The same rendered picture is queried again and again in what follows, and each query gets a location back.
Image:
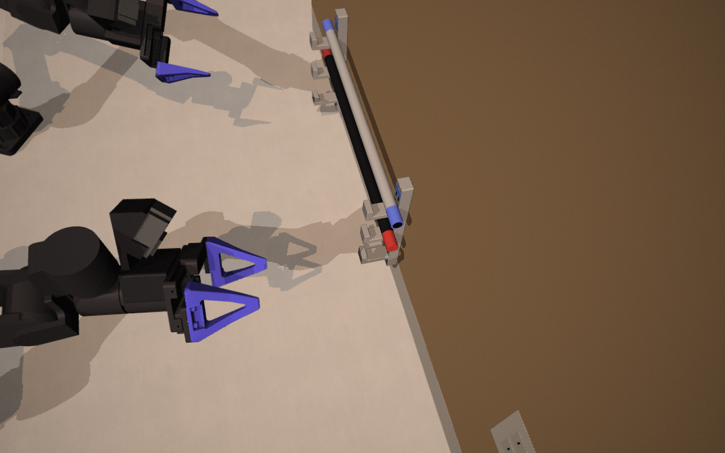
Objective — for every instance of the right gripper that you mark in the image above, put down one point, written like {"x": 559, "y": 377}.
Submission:
{"x": 190, "y": 318}

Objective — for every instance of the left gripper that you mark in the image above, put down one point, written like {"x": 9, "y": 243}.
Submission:
{"x": 153, "y": 28}

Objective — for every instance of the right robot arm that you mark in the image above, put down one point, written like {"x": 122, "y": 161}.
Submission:
{"x": 74, "y": 262}

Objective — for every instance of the grey metal bar with blue ends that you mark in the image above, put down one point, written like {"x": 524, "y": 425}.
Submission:
{"x": 378, "y": 170}

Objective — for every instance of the black bar with red ends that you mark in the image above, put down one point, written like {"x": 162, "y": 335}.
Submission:
{"x": 371, "y": 185}

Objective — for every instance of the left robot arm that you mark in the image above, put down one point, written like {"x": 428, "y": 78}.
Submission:
{"x": 115, "y": 18}

